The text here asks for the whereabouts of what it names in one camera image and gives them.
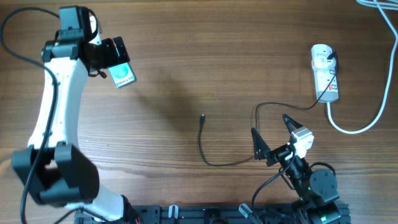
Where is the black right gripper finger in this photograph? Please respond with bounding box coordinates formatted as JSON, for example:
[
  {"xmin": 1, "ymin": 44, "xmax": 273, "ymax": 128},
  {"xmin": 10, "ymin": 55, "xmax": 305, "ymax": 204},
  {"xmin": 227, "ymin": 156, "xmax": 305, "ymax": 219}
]
[
  {"xmin": 282, "ymin": 113, "xmax": 303, "ymax": 133},
  {"xmin": 251, "ymin": 128, "xmax": 271, "ymax": 160}
]

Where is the blue screen smartphone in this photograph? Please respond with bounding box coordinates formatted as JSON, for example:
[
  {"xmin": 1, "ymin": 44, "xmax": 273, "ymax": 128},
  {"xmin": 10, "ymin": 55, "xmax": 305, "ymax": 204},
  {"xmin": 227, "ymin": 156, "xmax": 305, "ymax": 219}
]
[{"xmin": 108, "ymin": 62, "xmax": 136, "ymax": 88}]

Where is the black charger cable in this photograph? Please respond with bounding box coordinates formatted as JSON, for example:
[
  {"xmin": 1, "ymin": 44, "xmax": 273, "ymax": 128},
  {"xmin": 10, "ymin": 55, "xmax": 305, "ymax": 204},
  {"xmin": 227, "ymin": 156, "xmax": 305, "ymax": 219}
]
[{"xmin": 198, "ymin": 68, "xmax": 338, "ymax": 167}]

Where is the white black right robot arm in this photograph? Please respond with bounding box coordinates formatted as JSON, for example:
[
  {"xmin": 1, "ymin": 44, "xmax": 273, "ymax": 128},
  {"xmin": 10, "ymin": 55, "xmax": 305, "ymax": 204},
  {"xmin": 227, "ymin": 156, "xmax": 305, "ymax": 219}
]
[{"xmin": 251, "ymin": 114, "xmax": 341, "ymax": 223}]

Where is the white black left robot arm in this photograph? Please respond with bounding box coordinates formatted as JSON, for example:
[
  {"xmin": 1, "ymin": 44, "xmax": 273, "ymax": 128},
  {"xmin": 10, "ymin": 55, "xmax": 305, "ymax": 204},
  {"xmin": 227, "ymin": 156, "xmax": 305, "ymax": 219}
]
[{"xmin": 11, "ymin": 6, "xmax": 142, "ymax": 223}]

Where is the white power strip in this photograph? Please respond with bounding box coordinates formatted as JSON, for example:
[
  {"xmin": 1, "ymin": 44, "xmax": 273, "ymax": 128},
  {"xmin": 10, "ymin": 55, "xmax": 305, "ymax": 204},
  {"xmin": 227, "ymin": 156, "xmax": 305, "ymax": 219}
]
[{"xmin": 311, "ymin": 44, "xmax": 339, "ymax": 103}]

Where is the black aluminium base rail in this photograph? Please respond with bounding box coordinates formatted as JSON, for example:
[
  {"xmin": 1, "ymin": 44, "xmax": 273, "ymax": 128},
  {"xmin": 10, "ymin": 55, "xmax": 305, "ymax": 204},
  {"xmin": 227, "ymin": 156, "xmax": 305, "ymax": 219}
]
[{"xmin": 74, "ymin": 203, "xmax": 352, "ymax": 224}]

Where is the white power cord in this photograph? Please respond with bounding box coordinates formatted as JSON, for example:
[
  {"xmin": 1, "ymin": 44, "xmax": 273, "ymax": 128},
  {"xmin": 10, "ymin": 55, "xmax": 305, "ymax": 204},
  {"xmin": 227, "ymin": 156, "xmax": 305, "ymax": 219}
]
[{"xmin": 326, "ymin": 0, "xmax": 398, "ymax": 135}]

